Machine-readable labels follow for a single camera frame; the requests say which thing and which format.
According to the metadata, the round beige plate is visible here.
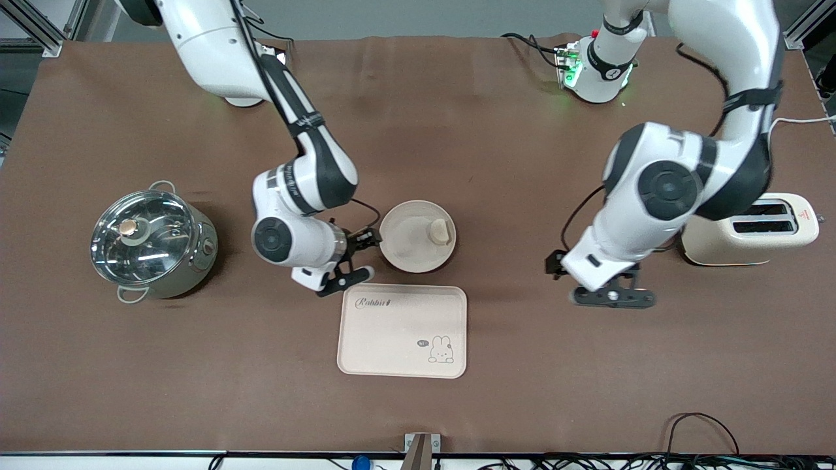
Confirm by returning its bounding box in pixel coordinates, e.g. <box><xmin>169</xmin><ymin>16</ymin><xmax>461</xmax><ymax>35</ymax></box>
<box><xmin>379</xmin><ymin>200</ymin><xmax>457</xmax><ymax>274</ymax></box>

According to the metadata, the cream two-slot toaster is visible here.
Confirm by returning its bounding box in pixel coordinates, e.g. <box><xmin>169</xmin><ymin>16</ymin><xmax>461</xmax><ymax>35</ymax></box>
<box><xmin>681</xmin><ymin>193</ymin><xmax>820</xmax><ymax>266</ymax></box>

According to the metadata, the aluminium frame profile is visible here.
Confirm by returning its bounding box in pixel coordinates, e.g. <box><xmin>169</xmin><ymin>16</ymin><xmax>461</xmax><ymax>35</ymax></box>
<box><xmin>784</xmin><ymin>0</ymin><xmax>836</xmax><ymax>50</ymax></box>
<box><xmin>0</xmin><ymin>0</ymin><xmax>89</xmax><ymax>58</ymax></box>

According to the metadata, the black base cable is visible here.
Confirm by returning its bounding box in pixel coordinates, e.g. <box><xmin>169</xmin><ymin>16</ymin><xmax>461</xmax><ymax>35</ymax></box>
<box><xmin>257</xmin><ymin>25</ymin><xmax>293</xmax><ymax>52</ymax></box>
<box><xmin>501</xmin><ymin>33</ymin><xmax>564</xmax><ymax>70</ymax></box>

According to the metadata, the black cable bundle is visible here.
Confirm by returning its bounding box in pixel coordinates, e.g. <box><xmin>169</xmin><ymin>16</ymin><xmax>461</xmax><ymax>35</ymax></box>
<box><xmin>477</xmin><ymin>453</ymin><xmax>836</xmax><ymax>470</ymax></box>

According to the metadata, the aluminium camera mount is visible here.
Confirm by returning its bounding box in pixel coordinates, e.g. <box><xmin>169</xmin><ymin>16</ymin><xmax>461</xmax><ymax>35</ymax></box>
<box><xmin>404</xmin><ymin>433</ymin><xmax>442</xmax><ymax>470</ymax></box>

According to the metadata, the brown table mat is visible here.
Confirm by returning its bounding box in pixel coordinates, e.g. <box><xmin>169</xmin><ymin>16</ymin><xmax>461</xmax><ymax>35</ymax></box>
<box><xmin>0</xmin><ymin>34</ymin><xmax>836</xmax><ymax>456</ymax></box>

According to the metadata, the glass pot lid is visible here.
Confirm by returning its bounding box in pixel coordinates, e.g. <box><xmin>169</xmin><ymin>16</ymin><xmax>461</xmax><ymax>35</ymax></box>
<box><xmin>90</xmin><ymin>190</ymin><xmax>195</xmax><ymax>286</ymax></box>

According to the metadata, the black looped cable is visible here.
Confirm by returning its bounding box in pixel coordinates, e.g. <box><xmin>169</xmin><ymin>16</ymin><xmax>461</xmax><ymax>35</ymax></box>
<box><xmin>666</xmin><ymin>412</ymin><xmax>741</xmax><ymax>458</ymax></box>

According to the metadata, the beige rabbit print tray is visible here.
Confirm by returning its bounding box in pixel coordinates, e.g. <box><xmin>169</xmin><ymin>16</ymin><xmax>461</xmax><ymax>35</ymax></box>
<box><xmin>337</xmin><ymin>283</ymin><xmax>468</xmax><ymax>379</ymax></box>

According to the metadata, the light green electric pot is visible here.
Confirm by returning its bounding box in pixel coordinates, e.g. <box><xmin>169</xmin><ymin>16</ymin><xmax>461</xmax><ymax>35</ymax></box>
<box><xmin>90</xmin><ymin>181</ymin><xmax>219</xmax><ymax>305</ymax></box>

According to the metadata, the white toaster power cable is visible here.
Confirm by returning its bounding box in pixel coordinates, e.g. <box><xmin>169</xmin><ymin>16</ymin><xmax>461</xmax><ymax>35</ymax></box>
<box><xmin>769</xmin><ymin>114</ymin><xmax>836</xmax><ymax>131</ymax></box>

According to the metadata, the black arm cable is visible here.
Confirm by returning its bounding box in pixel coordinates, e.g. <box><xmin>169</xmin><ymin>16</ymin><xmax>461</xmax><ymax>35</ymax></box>
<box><xmin>560</xmin><ymin>42</ymin><xmax>733</xmax><ymax>256</ymax></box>
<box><xmin>229</xmin><ymin>0</ymin><xmax>382</xmax><ymax>231</ymax></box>

